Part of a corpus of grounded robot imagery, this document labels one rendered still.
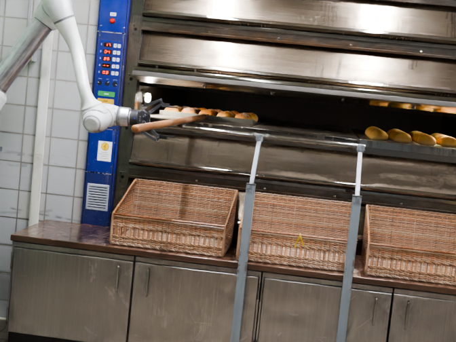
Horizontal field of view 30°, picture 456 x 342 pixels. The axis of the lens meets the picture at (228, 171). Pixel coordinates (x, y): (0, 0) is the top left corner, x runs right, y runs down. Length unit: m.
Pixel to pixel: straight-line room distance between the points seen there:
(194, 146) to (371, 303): 1.26
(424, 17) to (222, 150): 1.23
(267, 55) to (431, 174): 1.04
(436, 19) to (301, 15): 0.68
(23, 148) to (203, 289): 1.34
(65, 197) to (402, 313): 1.88
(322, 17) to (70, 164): 1.53
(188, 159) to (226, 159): 0.20
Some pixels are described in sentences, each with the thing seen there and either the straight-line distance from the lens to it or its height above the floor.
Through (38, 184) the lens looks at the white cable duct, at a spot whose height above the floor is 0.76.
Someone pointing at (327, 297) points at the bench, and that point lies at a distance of 3.97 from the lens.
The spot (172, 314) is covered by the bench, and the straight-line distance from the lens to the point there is 4.06.
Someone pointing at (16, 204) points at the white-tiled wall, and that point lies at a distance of 4.75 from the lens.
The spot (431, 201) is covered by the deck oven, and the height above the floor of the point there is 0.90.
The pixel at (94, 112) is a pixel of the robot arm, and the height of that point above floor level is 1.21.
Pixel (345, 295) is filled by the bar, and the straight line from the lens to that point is 3.91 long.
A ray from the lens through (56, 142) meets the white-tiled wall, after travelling 4.65.
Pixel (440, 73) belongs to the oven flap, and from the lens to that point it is 4.46.
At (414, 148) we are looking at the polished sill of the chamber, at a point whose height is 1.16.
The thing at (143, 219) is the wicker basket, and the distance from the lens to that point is 4.05.
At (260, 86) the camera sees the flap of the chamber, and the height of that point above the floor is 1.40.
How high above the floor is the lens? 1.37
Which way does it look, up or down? 5 degrees down
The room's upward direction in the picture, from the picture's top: 6 degrees clockwise
